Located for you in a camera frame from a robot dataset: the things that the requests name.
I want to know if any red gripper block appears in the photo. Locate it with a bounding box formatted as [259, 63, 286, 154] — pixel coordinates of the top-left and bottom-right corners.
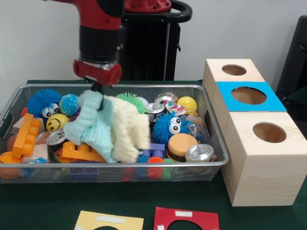
[73, 58, 123, 111]

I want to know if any mint green cloth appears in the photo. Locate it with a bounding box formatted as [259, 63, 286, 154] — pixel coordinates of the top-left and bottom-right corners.
[63, 91, 120, 163]

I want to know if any cream white cloth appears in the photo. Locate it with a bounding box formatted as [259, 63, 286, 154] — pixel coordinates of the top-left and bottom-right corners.
[109, 97, 151, 161]

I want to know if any orange toy building brick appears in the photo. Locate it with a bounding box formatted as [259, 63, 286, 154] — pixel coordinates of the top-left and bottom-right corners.
[11, 113, 42, 159]
[59, 141, 106, 163]

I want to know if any yellow card with round hole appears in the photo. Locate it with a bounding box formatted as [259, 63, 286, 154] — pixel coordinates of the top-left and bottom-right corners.
[73, 210, 144, 230]

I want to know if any red card with round hole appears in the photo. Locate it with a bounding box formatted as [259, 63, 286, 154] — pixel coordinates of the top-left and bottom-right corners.
[153, 206, 220, 230]

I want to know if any wooden box with three holes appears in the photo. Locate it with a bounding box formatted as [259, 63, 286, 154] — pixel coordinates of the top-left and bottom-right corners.
[202, 58, 307, 207]

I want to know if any green fuzzy ball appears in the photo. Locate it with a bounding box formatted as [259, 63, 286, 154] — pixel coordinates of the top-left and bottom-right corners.
[116, 92, 144, 113]

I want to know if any yellow smiley face ball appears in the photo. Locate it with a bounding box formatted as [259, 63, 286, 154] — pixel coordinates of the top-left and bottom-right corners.
[46, 113, 70, 133]

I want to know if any blue fuzzy ball with eyes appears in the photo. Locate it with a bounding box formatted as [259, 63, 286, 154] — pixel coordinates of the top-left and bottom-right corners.
[27, 89, 62, 118]
[153, 111, 192, 146]

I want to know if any blue label drink can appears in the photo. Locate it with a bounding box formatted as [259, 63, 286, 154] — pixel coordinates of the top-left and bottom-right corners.
[145, 103, 165, 130]

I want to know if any plain yellow ball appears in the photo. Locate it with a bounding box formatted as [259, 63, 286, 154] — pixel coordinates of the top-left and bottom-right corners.
[177, 96, 198, 114]

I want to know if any toy burger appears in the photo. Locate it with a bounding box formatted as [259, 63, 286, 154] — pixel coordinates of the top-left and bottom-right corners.
[166, 133, 199, 162]

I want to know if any black chair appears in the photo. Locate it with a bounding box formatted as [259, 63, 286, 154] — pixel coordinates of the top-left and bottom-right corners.
[275, 15, 307, 96]

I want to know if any black pedestal with red base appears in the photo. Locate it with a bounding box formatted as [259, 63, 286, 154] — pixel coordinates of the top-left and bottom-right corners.
[118, 0, 192, 81]

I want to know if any silver wire mesh bin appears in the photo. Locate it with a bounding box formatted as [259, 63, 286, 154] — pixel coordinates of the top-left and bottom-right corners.
[0, 83, 230, 184]

